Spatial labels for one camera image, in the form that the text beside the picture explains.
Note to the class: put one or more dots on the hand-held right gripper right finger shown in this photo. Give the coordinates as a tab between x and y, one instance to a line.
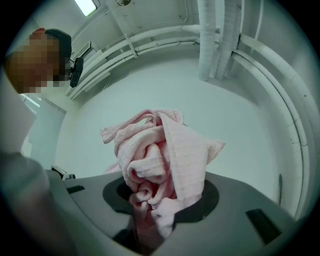
225	230

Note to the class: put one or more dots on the person's head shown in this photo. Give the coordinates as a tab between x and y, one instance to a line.
35	62

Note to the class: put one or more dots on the black head-mounted camera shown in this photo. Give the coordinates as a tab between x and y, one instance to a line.
76	72

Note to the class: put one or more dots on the person's dark grey shirt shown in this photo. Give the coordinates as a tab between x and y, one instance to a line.
22	200

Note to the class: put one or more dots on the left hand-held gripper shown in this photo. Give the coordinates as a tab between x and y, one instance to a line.
60	170

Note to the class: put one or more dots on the white ceiling pipe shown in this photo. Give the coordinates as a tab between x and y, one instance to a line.
162	31
162	46

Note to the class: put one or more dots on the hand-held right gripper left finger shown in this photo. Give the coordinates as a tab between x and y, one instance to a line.
95	207

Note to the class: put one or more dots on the white insulated pipe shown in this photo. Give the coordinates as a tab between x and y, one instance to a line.
227	37
207	37

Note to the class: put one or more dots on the ceiling light panel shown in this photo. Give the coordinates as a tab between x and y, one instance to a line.
86	6

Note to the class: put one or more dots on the pink clothes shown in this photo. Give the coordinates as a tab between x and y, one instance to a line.
180	155

